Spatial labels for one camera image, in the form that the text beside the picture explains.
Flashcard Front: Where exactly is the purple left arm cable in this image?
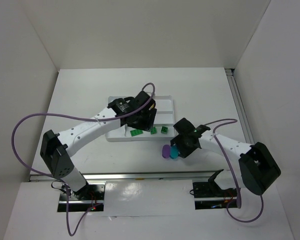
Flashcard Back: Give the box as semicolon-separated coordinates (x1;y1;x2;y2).
11;82;157;237

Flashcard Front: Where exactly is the aluminium front rail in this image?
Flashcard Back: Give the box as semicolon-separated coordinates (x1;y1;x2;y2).
28;171;226;183

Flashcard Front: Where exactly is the aluminium rail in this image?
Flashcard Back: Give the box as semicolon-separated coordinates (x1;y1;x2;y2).
224;68;255;144
28;171;226;183

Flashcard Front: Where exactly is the white compartment tray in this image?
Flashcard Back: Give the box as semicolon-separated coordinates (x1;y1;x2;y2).
105;95;176;142

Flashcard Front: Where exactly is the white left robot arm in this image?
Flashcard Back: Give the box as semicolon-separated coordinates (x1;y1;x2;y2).
39;90;157;199

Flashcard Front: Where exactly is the teal oval lego brick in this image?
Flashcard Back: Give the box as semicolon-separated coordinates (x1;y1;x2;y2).
169;145;179;161

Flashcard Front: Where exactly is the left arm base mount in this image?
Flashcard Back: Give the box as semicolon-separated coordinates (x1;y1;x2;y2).
51;181;107;213

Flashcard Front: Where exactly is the green long lego brick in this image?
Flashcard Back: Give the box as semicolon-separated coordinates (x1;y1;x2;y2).
130;129;144;137

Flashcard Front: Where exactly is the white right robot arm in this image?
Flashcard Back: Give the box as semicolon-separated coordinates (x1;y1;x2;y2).
170;118;281;196

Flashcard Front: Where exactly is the purple oval lego brick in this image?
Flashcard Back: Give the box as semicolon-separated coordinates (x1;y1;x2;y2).
161;144;171;159

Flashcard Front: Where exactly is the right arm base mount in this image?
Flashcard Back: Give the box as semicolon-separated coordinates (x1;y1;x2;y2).
189;169;238;210

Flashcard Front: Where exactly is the green square lego brick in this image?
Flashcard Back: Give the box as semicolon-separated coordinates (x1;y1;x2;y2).
150;127;157;135

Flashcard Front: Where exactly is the green rounded lego brick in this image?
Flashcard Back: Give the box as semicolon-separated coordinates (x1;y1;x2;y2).
160;126;169;134

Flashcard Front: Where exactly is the aluminium rail right side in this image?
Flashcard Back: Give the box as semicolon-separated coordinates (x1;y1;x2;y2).
224;68;255;144

